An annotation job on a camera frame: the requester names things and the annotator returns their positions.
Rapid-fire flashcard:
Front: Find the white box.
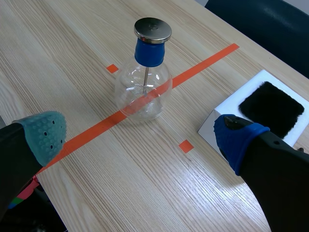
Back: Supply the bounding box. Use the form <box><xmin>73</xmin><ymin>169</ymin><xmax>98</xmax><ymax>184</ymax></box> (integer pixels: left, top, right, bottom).
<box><xmin>197</xmin><ymin>69</ymin><xmax>309</xmax><ymax>154</ymax></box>

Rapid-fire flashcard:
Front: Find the red green blue brick block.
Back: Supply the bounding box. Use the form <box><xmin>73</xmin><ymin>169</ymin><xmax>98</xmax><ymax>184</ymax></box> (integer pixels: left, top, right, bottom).
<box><xmin>7</xmin><ymin>175</ymin><xmax>41</xmax><ymax>210</ymax></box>

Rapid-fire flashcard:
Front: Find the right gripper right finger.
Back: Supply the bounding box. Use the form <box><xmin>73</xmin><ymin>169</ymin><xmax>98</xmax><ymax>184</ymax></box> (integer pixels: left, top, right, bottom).
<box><xmin>213</xmin><ymin>114</ymin><xmax>309</xmax><ymax>232</ymax></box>

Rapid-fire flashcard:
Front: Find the black fur patch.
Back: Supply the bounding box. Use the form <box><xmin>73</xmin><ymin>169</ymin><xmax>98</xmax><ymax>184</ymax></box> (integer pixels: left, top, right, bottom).
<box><xmin>238</xmin><ymin>81</ymin><xmax>305</xmax><ymax>139</ymax></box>

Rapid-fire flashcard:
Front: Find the dark blue chair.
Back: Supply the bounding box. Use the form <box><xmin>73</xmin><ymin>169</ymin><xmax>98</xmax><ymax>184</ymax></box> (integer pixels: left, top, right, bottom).
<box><xmin>204</xmin><ymin>0</ymin><xmax>309</xmax><ymax>79</ymax></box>

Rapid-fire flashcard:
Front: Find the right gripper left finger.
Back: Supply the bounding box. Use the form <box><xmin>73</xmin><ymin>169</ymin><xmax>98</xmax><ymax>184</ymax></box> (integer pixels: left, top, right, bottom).
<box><xmin>0</xmin><ymin>111</ymin><xmax>67</xmax><ymax>220</ymax></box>

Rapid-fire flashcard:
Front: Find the clear glass flask blue stopper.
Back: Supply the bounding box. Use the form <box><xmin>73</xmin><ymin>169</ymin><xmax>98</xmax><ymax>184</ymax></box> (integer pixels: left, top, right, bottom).
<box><xmin>113</xmin><ymin>17</ymin><xmax>173</xmax><ymax>121</ymax></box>

